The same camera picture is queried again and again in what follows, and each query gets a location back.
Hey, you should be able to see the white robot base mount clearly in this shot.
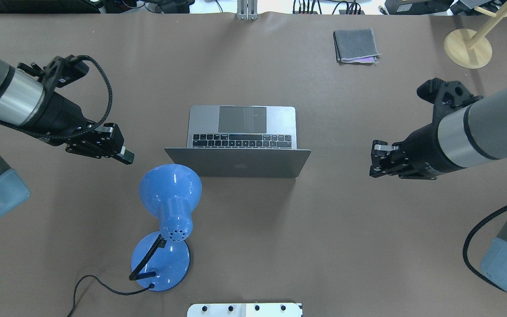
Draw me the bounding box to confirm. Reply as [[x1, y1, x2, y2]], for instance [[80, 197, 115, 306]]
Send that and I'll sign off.
[[187, 302, 304, 317]]

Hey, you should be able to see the blue desk lamp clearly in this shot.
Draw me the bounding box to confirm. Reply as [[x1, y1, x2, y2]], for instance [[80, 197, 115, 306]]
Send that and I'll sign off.
[[129, 164, 202, 292]]

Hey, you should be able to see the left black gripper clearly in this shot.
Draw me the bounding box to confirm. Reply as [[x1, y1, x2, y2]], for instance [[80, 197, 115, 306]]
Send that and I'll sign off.
[[29, 95, 135, 165]]

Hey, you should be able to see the folded grey cloth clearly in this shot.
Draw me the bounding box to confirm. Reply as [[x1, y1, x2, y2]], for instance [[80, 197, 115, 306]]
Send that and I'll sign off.
[[333, 28, 381, 64]]

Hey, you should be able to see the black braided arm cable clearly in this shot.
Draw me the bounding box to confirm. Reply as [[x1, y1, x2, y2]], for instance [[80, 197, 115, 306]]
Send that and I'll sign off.
[[0, 55, 114, 141], [463, 199, 507, 291]]

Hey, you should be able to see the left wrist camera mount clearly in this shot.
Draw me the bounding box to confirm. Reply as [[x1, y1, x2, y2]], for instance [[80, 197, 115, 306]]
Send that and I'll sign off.
[[17, 55, 89, 89]]

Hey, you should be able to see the grey laptop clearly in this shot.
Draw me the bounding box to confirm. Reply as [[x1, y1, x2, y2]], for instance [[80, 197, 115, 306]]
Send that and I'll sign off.
[[165, 105, 311, 178]]

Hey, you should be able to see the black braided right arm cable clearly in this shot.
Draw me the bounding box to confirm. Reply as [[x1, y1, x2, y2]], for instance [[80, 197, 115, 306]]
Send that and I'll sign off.
[[463, 199, 507, 291]]

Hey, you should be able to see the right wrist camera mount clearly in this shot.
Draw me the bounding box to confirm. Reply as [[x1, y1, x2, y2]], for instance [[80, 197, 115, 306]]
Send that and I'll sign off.
[[416, 77, 484, 121]]

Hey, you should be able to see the wooden stand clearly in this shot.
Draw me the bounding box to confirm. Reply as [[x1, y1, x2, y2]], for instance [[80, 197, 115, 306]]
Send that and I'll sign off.
[[443, 2, 507, 70]]

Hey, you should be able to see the metal bracket at table edge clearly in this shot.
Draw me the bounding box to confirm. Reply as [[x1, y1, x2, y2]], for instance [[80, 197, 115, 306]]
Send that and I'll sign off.
[[236, 0, 259, 21]]

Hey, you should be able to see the black lamp power cable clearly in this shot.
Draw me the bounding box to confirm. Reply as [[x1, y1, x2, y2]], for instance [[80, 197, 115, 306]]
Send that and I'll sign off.
[[67, 275, 155, 317]]

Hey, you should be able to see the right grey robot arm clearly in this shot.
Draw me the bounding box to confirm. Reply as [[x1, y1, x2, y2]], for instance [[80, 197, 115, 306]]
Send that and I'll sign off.
[[369, 78, 507, 292]]

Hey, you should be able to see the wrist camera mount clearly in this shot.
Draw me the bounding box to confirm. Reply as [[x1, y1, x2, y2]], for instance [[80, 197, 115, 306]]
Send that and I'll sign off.
[[17, 55, 89, 89], [416, 77, 484, 121]]

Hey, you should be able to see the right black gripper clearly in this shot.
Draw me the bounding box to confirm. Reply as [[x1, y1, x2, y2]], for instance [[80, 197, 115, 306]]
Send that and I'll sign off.
[[369, 124, 453, 180]]

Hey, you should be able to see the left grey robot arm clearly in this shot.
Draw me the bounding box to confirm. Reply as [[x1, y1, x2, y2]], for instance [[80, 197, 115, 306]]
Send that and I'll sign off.
[[0, 55, 134, 217]]

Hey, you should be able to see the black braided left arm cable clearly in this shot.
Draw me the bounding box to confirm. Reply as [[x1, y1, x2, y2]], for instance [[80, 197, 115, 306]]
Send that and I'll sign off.
[[0, 55, 114, 141]]

